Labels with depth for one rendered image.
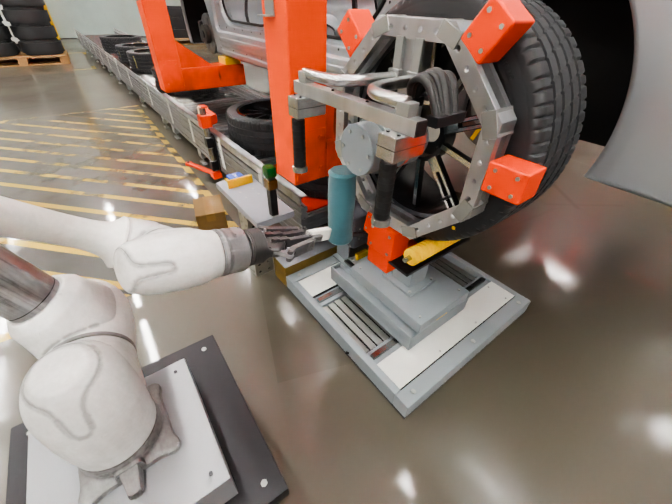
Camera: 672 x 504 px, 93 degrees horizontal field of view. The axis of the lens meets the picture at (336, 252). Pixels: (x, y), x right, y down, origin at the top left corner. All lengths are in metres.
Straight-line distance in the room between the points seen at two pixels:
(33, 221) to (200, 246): 0.23
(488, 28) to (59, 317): 0.97
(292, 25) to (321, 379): 1.23
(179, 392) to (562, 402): 1.30
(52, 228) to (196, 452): 0.51
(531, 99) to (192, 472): 1.02
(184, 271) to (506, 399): 1.22
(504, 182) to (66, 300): 0.91
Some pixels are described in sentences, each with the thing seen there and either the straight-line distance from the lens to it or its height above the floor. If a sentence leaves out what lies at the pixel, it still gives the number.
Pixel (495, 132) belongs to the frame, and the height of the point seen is 0.94.
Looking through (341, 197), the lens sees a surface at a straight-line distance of 1.00.
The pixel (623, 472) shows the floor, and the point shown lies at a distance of 1.53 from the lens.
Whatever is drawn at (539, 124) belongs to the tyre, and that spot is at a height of 0.95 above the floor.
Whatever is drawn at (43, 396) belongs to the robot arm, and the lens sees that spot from 0.70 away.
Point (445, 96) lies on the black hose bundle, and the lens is 0.71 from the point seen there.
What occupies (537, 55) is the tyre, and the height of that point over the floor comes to 1.07.
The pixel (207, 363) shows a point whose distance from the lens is 1.06.
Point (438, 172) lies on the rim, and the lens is 1.02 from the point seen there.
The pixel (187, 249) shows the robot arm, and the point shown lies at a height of 0.82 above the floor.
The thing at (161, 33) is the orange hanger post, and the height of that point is 0.91.
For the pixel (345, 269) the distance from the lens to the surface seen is 1.50.
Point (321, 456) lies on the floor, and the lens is 1.22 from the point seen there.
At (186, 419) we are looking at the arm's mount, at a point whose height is 0.40.
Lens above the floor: 1.15
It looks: 38 degrees down
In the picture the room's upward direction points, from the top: 2 degrees clockwise
